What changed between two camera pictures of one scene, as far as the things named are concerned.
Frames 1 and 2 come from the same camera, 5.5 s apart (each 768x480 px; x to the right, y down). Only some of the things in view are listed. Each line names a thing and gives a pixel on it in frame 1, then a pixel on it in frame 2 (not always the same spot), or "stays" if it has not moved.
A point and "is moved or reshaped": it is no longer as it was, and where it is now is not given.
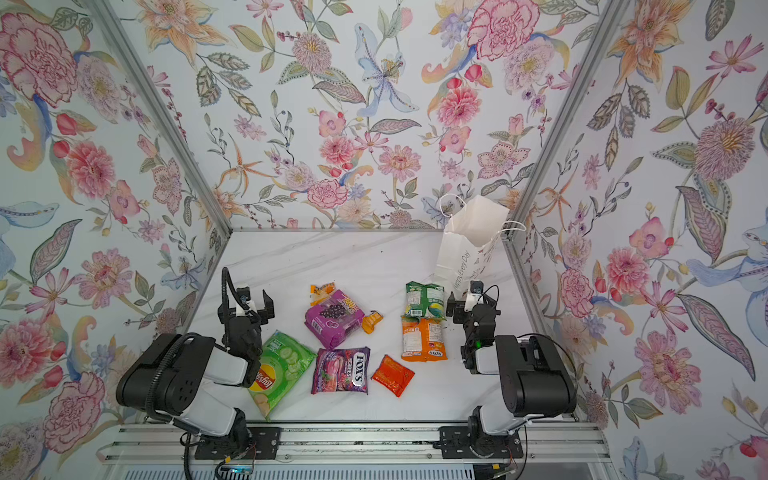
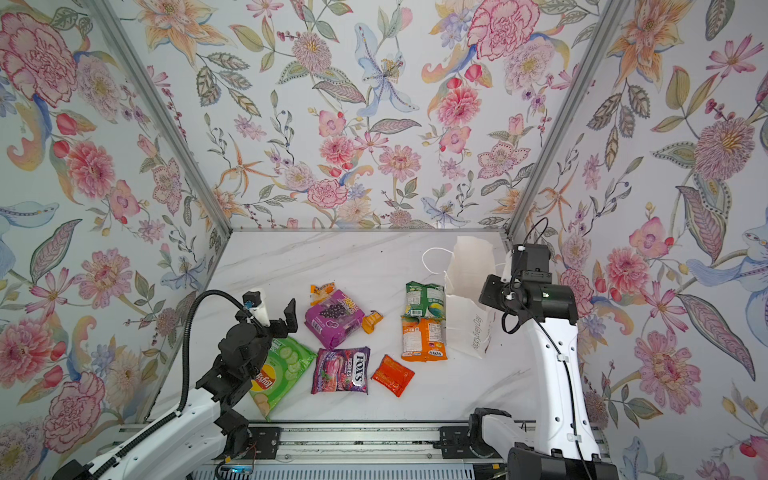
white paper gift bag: x=472 y=230 is moved or reshaped
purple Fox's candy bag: x=343 y=370 stays
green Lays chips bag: x=284 y=362 stays
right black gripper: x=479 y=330 → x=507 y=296
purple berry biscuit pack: x=335 y=319 stays
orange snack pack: x=423 y=339 stays
